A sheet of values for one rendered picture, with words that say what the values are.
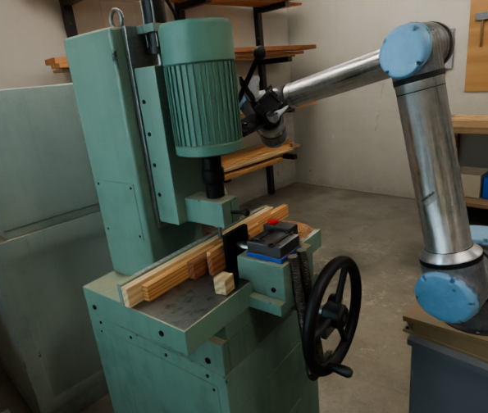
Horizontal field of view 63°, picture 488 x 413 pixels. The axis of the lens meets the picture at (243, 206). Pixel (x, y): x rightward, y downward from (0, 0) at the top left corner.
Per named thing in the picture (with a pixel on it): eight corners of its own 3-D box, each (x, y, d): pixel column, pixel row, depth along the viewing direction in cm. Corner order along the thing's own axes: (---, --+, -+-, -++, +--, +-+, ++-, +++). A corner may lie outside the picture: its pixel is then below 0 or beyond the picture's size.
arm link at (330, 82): (466, 12, 101) (276, 85, 153) (446, 13, 93) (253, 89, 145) (474, 58, 103) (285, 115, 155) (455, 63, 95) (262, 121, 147)
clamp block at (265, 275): (285, 302, 92) (282, 268, 90) (239, 288, 101) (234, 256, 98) (314, 275, 103) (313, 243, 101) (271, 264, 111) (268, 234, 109)
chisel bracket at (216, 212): (225, 233, 106) (221, 203, 103) (187, 226, 114) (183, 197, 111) (242, 224, 111) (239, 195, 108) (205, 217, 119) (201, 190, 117)
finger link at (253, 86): (248, 61, 109) (264, 87, 115) (231, 76, 109) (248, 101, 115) (253, 64, 107) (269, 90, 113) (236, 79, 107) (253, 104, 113)
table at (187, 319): (222, 374, 77) (219, 348, 75) (124, 327, 95) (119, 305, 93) (350, 251, 121) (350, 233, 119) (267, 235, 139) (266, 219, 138)
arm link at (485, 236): (516, 279, 118) (518, 224, 113) (497, 306, 108) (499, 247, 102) (461, 267, 129) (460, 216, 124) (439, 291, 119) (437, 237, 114)
